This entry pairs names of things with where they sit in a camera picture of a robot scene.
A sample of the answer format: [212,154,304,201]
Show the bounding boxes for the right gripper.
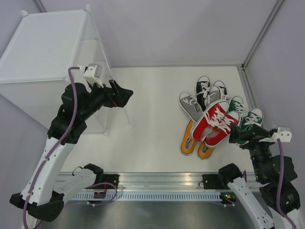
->
[228,121,276,180]

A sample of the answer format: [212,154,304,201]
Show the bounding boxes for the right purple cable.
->
[276,138,298,229]

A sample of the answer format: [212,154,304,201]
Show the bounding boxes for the grey sneaker right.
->
[204,86,222,108]

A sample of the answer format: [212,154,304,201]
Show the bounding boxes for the aluminium corner frame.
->
[237,0,298,127]
[31,0,50,13]

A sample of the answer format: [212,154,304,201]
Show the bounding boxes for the black sneaker front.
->
[195,76,211,110]

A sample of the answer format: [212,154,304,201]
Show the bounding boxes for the orange sneaker right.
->
[197,142,215,160]

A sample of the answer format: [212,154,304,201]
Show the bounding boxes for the aluminium mounting rail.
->
[56,172,260,191]

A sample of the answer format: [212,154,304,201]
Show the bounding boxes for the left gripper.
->
[80,79,133,119]

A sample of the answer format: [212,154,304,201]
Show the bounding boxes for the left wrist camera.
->
[78,63,104,87]

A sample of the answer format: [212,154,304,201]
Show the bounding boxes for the transparent cabinet door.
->
[86,4,131,124]

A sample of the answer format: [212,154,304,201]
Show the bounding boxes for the aluminium corner frame right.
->
[237,0,298,127]

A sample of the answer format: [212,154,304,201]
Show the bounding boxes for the green sneaker left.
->
[229,96,245,117]

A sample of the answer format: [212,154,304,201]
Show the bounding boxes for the grey sneaker left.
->
[179,92,203,122]

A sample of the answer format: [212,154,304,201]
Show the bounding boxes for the orange sneaker left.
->
[180,120,197,155]

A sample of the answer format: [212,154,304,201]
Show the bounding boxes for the aluminium corner frame left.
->
[31,0,50,13]

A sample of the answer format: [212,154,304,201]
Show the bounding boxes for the white slotted cable duct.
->
[71,190,222,202]

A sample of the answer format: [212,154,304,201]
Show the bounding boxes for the green sneaker right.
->
[240,108,264,131]

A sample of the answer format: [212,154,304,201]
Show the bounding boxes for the black sneaker back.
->
[214,80,228,100]

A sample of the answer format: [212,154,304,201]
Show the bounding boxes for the black sneaker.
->
[214,80,228,100]
[195,76,211,110]

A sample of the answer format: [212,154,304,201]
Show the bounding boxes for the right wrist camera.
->
[271,127,292,143]

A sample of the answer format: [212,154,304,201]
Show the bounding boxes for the green sneaker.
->
[240,108,264,131]
[229,96,245,117]

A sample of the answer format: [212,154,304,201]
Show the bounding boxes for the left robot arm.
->
[10,80,133,222]

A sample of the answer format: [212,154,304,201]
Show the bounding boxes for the grey sneaker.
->
[179,92,203,122]
[204,86,222,108]

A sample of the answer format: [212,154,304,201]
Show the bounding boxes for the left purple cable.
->
[22,66,119,227]

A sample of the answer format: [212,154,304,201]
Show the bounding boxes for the white plastic shoe cabinet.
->
[0,8,112,128]

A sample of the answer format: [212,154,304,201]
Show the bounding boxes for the orange sneaker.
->
[180,120,197,155]
[197,142,215,160]

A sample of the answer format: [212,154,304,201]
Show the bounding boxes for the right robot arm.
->
[217,124,301,229]

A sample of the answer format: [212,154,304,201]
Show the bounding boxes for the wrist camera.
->
[271,127,292,143]
[78,63,104,87]

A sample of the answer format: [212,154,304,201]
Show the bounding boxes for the purple cable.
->
[276,138,298,229]
[22,66,119,227]

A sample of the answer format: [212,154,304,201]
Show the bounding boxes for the red sneaker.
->
[204,111,241,148]
[191,100,229,142]

